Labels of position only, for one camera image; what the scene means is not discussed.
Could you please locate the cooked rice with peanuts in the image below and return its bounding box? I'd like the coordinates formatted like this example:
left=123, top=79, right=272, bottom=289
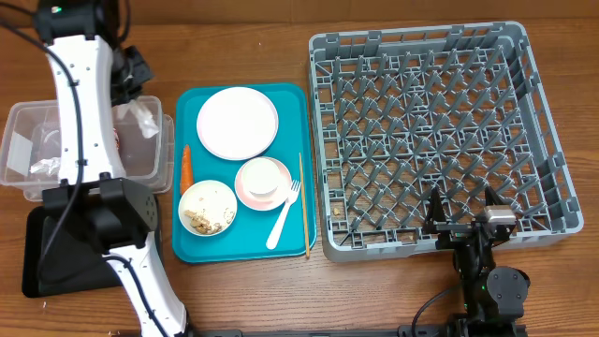
left=183, top=197, right=237, bottom=236

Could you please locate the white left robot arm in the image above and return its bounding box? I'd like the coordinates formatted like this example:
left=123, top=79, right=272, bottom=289
left=33, top=1, right=191, bottom=336

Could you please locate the grey plastic dish rack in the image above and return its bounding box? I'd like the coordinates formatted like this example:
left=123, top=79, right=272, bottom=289
left=308, top=22, right=584, bottom=262

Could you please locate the wooden chopstick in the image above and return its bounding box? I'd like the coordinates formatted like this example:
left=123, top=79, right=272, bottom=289
left=299, top=153, right=311, bottom=259

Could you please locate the black rectangular tray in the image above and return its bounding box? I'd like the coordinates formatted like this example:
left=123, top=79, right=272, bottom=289
left=22, top=206, right=121, bottom=298

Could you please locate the white tissue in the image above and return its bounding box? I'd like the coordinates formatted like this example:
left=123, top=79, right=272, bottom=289
left=116, top=99, right=159, bottom=139

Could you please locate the clear plastic waste bin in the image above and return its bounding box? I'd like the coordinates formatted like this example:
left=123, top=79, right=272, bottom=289
left=1, top=95, right=174, bottom=202

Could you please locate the orange carrot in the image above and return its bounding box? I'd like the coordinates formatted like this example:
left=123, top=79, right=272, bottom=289
left=180, top=145, right=195, bottom=195

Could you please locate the white bowl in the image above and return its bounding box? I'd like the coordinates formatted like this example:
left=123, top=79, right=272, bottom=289
left=178, top=180, right=238, bottom=237

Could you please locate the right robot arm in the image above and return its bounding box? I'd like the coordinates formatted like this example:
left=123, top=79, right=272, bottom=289
left=423, top=187, right=531, bottom=336

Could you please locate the pink saucer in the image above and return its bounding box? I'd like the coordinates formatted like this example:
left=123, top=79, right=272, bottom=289
left=234, top=156, right=292, bottom=212

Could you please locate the large white plate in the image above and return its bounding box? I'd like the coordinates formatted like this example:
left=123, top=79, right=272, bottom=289
left=197, top=87, right=279, bottom=161

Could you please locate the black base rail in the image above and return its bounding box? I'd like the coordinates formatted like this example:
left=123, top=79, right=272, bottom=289
left=178, top=324, right=528, bottom=337

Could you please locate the white paper napkin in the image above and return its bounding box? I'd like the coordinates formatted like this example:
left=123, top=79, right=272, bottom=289
left=29, top=157, right=61, bottom=177

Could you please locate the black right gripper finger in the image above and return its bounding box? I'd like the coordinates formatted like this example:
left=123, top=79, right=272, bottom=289
left=485, top=186, right=511, bottom=208
left=425, top=187, right=446, bottom=225

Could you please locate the white cup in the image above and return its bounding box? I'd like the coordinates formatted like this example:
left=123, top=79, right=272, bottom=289
left=241, top=157, right=280, bottom=196

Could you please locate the red snack wrapper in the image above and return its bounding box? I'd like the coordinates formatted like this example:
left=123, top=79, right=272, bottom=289
left=113, top=129, right=120, bottom=151

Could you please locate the white plastic fork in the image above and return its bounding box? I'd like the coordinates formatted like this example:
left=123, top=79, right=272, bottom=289
left=266, top=181, right=300, bottom=250

